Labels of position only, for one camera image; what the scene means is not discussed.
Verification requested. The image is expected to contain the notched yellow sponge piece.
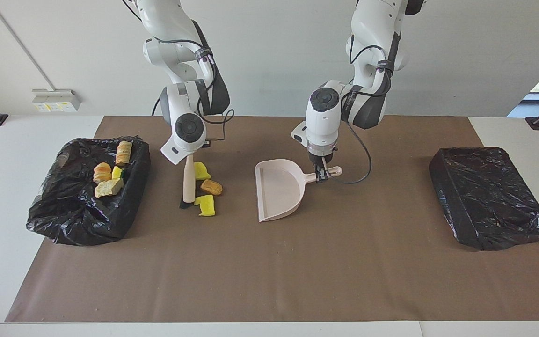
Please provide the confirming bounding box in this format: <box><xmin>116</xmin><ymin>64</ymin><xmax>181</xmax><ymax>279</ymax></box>
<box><xmin>194</xmin><ymin>194</ymin><xmax>216</xmax><ymax>217</ymax></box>

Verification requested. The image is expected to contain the beige hand brush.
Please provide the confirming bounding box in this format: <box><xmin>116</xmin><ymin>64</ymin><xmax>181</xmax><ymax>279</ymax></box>
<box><xmin>179</xmin><ymin>154</ymin><xmax>197</xmax><ymax>209</ymax></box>

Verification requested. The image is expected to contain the brown paper table mat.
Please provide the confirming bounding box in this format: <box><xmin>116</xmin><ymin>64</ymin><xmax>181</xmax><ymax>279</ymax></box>
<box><xmin>5</xmin><ymin>116</ymin><xmax>539</xmax><ymax>323</ymax></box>

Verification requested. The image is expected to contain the brown sponge chunk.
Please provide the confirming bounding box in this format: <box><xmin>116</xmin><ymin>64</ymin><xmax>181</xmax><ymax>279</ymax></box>
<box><xmin>200</xmin><ymin>179</ymin><xmax>223</xmax><ymax>196</ymax></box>

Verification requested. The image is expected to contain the bin with crumpled black bag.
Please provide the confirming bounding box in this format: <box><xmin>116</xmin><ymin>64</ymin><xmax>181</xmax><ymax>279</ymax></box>
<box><xmin>26</xmin><ymin>136</ymin><xmax>152</xmax><ymax>247</ymax></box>

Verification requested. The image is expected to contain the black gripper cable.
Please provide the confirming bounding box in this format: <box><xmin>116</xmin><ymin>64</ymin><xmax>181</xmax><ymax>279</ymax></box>
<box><xmin>340</xmin><ymin>33</ymin><xmax>393</xmax><ymax>184</ymax></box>
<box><xmin>197</xmin><ymin>28</ymin><xmax>235</xmax><ymax>142</ymax></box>

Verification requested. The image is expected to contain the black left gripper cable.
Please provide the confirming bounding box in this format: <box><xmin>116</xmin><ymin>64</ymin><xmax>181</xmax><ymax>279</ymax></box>
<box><xmin>340</xmin><ymin>33</ymin><xmax>393</xmax><ymax>184</ymax></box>

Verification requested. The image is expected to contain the white wall cable conduit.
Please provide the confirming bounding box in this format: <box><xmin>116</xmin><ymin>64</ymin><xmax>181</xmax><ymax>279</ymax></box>
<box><xmin>0</xmin><ymin>0</ymin><xmax>57</xmax><ymax>91</ymax></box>

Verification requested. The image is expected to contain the bin with smooth black bag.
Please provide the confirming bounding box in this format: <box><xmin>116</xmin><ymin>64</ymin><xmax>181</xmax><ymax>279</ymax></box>
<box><xmin>429</xmin><ymin>147</ymin><xmax>539</xmax><ymax>252</ymax></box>

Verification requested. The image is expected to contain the yellowish foam chunk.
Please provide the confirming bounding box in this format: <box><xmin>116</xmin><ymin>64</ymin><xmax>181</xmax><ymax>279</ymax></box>
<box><xmin>116</xmin><ymin>141</ymin><xmax>133</xmax><ymax>167</ymax></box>
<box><xmin>93</xmin><ymin>162</ymin><xmax>113</xmax><ymax>183</ymax></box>
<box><xmin>95</xmin><ymin>178</ymin><xmax>124</xmax><ymax>198</ymax></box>

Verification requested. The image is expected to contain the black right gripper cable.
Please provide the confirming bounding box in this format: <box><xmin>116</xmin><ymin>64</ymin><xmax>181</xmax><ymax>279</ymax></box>
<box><xmin>197</xmin><ymin>28</ymin><xmax>235</xmax><ymax>142</ymax></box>

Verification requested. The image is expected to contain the pale pink plastic dustpan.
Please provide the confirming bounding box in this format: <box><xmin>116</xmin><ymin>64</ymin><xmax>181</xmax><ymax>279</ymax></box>
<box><xmin>255</xmin><ymin>159</ymin><xmax>343</xmax><ymax>223</ymax></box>

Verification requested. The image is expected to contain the white wall socket box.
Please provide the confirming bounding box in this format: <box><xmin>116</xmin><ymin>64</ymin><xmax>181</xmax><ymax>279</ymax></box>
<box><xmin>32</xmin><ymin>89</ymin><xmax>82</xmax><ymax>112</ymax></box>

